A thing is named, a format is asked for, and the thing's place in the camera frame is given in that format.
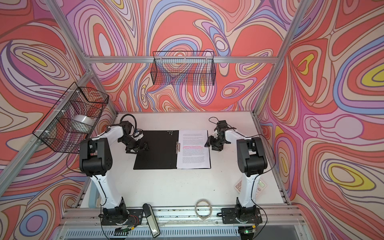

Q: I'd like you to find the coiled white cable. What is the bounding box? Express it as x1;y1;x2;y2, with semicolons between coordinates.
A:
194;198;213;221

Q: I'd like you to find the silver tape roll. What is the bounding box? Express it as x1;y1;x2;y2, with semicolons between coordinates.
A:
72;115;95;127

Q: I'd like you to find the black wire basket left wall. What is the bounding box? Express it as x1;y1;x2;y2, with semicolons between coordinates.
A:
33;83;109;154

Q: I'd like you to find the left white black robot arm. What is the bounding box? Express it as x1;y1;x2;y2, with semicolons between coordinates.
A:
79;124;144;209

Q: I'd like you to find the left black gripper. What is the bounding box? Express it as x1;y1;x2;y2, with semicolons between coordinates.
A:
118;136;150;153

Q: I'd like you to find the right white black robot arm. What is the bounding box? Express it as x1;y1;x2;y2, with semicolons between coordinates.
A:
205;121;268;210

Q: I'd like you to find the black wire basket wall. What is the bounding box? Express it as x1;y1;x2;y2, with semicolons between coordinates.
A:
33;83;109;154
151;51;216;86

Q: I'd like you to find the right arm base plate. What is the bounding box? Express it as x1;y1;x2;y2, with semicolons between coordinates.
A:
217;207;263;226

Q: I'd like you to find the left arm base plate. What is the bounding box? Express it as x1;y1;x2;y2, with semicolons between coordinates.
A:
101;209;144;227

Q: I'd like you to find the light blue stapler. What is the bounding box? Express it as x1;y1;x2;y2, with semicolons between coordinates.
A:
88;182;100;209

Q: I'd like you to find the black wire basket back wall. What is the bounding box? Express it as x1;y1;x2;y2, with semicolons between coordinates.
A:
151;51;216;86

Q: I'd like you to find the white pink calculator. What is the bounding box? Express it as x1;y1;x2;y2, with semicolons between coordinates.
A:
234;178;267;199

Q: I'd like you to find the black handheld scanner device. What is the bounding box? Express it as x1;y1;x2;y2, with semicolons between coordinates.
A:
143;203;161;238

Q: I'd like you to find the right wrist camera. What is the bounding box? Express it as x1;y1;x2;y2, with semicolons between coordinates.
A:
217;120;229;129

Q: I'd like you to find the white black lever arch folder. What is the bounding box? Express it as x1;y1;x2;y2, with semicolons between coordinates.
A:
133;129;212;171

